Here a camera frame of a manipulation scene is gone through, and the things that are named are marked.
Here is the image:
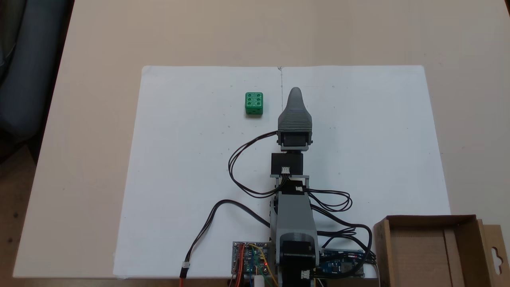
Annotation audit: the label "black gripper motor cable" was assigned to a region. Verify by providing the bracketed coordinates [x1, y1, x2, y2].
[228, 130, 279, 199]

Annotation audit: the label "black cable with white connector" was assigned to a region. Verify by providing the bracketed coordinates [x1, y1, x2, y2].
[179, 199, 272, 279]

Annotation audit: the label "circuit board with coloured wires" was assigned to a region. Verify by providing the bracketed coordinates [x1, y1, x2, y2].
[232, 241, 275, 276]

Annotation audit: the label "orange red wire pair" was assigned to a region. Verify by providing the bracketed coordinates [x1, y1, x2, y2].
[178, 245, 244, 287]

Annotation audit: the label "dark grey upholstered chair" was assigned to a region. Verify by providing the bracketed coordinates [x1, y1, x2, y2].
[0, 0, 75, 144]

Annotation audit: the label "white paper sheet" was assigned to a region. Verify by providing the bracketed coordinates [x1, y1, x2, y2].
[113, 65, 451, 279]

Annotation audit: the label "brown cardboard box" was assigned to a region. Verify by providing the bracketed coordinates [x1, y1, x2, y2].
[373, 214, 510, 287]

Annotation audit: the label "green dice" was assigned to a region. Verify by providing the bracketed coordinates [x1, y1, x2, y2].
[244, 92, 264, 116]

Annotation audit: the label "yellow wire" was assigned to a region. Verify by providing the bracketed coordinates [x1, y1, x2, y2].
[249, 244, 279, 287]

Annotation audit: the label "grey wide fixed gripper jaw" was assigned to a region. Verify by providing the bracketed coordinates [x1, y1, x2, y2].
[279, 87, 312, 117]

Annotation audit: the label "black elbow motor cable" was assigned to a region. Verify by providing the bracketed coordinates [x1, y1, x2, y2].
[312, 205, 377, 275]

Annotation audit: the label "black wrist motor cable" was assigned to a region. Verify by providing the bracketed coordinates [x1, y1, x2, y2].
[305, 188, 353, 212]

